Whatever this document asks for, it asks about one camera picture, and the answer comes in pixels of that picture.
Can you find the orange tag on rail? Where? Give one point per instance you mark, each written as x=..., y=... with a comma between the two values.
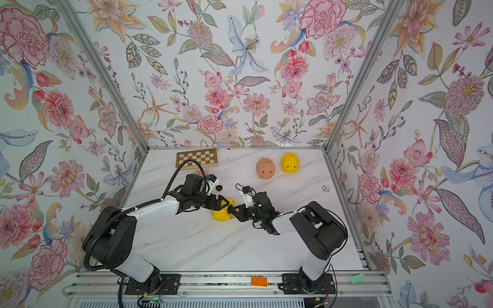
x=259, y=282

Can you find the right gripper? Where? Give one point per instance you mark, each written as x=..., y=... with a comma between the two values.
x=242, y=215

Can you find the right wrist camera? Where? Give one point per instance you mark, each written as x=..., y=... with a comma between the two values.
x=247, y=194

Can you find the wooden chessboard box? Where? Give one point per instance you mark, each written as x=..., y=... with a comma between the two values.
x=206, y=157

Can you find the green connector on rail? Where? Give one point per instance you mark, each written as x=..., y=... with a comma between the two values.
x=357, y=278

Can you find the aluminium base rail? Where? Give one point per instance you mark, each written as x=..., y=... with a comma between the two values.
x=227, y=285

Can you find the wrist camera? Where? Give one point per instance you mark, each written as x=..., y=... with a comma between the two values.
x=247, y=194
x=212, y=183

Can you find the pink piggy bank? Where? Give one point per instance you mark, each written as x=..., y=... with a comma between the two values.
x=202, y=174
x=265, y=169

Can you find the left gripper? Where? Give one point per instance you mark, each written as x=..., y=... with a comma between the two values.
x=218, y=202

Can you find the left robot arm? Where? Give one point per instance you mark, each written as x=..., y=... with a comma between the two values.
x=109, y=243

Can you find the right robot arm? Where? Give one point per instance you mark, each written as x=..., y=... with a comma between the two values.
x=321, y=230

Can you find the yellow piggy bank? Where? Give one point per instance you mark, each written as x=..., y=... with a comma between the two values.
x=223, y=215
x=290, y=163

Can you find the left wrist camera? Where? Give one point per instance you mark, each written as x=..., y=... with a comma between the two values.
x=212, y=183

